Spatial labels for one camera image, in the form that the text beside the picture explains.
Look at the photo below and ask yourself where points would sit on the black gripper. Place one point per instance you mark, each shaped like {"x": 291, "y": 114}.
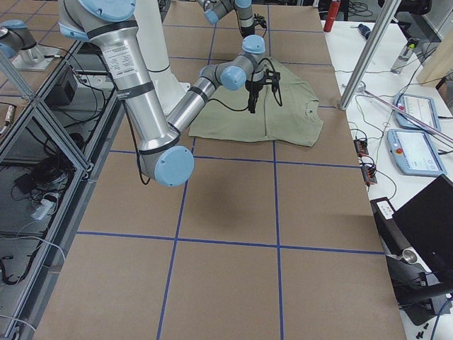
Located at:
{"x": 253, "y": 87}

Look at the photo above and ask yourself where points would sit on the olive green long-sleeve shirt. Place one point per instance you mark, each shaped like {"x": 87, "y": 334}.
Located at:
{"x": 295, "y": 121}

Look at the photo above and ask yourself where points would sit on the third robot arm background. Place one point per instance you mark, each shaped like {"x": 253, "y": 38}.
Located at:
{"x": 15, "y": 37}

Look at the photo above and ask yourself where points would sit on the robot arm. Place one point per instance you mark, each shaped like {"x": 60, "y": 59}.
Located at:
{"x": 214, "y": 11}
{"x": 131, "y": 38}

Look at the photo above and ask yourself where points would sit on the red bottle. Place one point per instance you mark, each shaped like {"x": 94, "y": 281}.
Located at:
{"x": 331, "y": 15}

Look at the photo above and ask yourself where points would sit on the teach pendant far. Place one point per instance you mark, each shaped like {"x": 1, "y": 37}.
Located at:
{"x": 420, "y": 107}

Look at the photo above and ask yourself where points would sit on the teach pendant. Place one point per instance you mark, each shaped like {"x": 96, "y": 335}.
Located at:
{"x": 420, "y": 107}
{"x": 414, "y": 153}

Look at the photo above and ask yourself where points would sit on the teach pendant near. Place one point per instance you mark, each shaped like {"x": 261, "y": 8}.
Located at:
{"x": 414, "y": 153}

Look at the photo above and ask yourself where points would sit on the black power adapter box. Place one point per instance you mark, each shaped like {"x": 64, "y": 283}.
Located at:
{"x": 63, "y": 92}

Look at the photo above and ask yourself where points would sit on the black laptop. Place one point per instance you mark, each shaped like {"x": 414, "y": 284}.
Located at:
{"x": 426, "y": 222}

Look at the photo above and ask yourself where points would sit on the white power strip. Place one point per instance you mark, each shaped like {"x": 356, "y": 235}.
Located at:
{"x": 45, "y": 206}

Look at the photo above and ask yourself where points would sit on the black monitor stand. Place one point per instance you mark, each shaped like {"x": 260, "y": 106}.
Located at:
{"x": 413, "y": 285}

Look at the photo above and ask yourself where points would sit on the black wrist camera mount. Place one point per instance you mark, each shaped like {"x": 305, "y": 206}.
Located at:
{"x": 272, "y": 78}
{"x": 259, "y": 20}

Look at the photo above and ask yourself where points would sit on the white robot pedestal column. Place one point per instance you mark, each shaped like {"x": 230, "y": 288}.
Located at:
{"x": 152, "y": 44}

